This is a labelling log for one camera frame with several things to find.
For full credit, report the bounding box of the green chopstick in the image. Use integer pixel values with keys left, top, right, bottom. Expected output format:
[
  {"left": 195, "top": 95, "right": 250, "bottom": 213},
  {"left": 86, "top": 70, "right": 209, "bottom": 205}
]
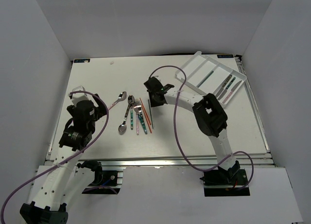
[
  {"left": 196, "top": 70, "right": 214, "bottom": 87},
  {"left": 147, "top": 99, "right": 154, "bottom": 129}
]

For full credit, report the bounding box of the green marbled handle knife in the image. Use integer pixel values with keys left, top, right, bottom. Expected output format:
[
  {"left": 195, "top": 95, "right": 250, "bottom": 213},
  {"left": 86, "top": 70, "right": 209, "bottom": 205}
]
[{"left": 218, "top": 77, "right": 236, "bottom": 100}]

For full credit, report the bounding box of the brown marbled handle knife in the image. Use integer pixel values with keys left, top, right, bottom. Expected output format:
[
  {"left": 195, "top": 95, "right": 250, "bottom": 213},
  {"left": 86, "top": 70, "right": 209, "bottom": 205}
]
[{"left": 215, "top": 75, "right": 232, "bottom": 98}]

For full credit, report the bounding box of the pink handled knife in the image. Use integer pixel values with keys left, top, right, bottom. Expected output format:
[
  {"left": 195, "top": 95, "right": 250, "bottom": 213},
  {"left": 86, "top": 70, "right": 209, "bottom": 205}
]
[{"left": 222, "top": 81, "right": 242, "bottom": 104}]

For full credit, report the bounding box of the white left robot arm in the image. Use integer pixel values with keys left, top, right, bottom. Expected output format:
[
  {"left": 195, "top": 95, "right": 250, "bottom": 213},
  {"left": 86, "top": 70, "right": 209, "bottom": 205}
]
[{"left": 20, "top": 86, "right": 109, "bottom": 224}]

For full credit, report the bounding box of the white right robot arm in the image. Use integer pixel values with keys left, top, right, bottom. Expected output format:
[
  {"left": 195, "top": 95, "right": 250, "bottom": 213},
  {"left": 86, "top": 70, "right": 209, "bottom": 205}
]
[{"left": 144, "top": 77, "right": 240, "bottom": 185}]

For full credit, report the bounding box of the white divided utensil tray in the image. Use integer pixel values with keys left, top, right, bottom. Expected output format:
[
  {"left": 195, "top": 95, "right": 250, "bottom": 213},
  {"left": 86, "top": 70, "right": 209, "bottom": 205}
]
[{"left": 175, "top": 51, "right": 247, "bottom": 107}]

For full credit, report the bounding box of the blue label sticker left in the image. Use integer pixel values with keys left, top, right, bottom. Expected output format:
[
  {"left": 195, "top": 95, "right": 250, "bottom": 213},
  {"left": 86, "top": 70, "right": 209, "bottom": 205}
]
[{"left": 73, "top": 58, "right": 90, "bottom": 63}]

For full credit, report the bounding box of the blue label sticker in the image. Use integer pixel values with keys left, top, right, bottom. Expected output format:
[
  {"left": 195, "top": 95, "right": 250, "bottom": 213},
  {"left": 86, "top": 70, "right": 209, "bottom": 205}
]
[
  {"left": 217, "top": 54, "right": 234, "bottom": 59},
  {"left": 73, "top": 58, "right": 90, "bottom": 63}
]

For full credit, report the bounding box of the blue label sticker right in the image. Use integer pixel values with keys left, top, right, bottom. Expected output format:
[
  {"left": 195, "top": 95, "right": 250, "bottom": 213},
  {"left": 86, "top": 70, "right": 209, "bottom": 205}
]
[{"left": 217, "top": 54, "right": 234, "bottom": 59}]

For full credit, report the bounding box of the pink handled fork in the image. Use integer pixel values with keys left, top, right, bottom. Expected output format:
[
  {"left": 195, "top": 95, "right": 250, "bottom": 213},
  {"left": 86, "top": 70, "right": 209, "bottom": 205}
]
[{"left": 134, "top": 99, "right": 140, "bottom": 135}]

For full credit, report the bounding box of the green marbled handle spoon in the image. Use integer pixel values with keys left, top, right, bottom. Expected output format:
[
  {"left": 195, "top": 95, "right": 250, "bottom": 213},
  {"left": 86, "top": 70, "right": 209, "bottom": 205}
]
[{"left": 128, "top": 95, "right": 134, "bottom": 130}]

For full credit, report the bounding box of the green marbled handle fork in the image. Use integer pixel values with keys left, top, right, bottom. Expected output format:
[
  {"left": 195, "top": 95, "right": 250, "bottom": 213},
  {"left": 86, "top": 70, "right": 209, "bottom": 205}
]
[{"left": 134, "top": 99, "right": 148, "bottom": 134}]

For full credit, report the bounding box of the brown marbled handle spoon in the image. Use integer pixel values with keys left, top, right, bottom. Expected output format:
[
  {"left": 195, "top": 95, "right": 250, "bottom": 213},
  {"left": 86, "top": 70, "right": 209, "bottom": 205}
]
[{"left": 118, "top": 95, "right": 134, "bottom": 135}]

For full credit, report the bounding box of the pink handled spoon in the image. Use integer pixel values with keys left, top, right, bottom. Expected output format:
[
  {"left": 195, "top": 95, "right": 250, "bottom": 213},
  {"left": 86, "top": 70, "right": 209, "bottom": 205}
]
[{"left": 108, "top": 91, "right": 127, "bottom": 110}]

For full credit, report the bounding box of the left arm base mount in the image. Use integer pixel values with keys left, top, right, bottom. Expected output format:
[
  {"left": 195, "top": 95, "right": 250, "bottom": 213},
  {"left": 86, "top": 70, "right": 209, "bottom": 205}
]
[{"left": 77, "top": 160, "right": 120, "bottom": 195}]

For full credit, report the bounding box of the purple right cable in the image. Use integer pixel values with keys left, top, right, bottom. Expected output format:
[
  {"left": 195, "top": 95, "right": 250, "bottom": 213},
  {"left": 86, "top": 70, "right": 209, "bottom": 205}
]
[{"left": 148, "top": 65, "right": 255, "bottom": 191}]

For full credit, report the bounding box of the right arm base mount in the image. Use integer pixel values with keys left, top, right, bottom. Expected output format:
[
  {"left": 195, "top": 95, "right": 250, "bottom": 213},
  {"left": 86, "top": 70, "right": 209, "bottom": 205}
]
[{"left": 200, "top": 160, "right": 250, "bottom": 197}]

